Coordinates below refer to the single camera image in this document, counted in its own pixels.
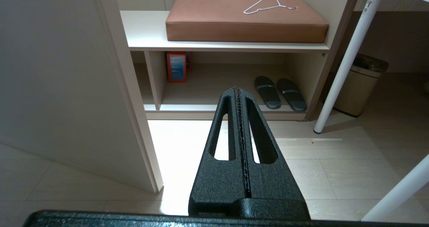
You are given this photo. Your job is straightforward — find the beige wooden door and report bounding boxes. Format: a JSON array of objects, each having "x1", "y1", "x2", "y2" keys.
[{"x1": 0, "y1": 0, "x2": 165, "y2": 193}]

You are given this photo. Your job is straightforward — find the brown bench cushion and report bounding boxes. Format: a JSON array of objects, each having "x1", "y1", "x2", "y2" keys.
[{"x1": 165, "y1": 0, "x2": 329, "y2": 44}]

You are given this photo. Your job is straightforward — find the white table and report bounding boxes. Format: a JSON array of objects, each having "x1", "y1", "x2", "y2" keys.
[{"x1": 313, "y1": 0, "x2": 429, "y2": 221}]

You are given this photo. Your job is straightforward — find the dark slipper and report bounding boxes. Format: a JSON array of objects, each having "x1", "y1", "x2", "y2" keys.
[
  {"x1": 277, "y1": 78, "x2": 307, "y2": 112},
  {"x1": 254, "y1": 76, "x2": 282, "y2": 110}
]

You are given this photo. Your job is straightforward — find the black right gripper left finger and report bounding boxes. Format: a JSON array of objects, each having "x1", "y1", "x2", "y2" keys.
[{"x1": 188, "y1": 87, "x2": 251, "y2": 217}]

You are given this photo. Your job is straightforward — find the white wire clothes hanger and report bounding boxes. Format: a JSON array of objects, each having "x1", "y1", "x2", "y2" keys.
[{"x1": 243, "y1": 0, "x2": 297, "y2": 14}]

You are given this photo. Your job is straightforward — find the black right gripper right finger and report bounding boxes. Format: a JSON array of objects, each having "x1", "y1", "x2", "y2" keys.
[{"x1": 238, "y1": 88, "x2": 306, "y2": 201}]

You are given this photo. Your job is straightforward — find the beige waste bin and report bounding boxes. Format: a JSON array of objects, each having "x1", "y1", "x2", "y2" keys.
[{"x1": 330, "y1": 54, "x2": 389, "y2": 117}]

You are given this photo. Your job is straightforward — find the beige wardrobe shelf unit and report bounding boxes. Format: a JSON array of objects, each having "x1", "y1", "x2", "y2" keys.
[{"x1": 112, "y1": 0, "x2": 364, "y2": 122}]

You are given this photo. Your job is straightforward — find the orange box with blue label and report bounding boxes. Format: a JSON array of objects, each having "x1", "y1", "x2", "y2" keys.
[{"x1": 167, "y1": 52, "x2": 187, "y2": 83}]

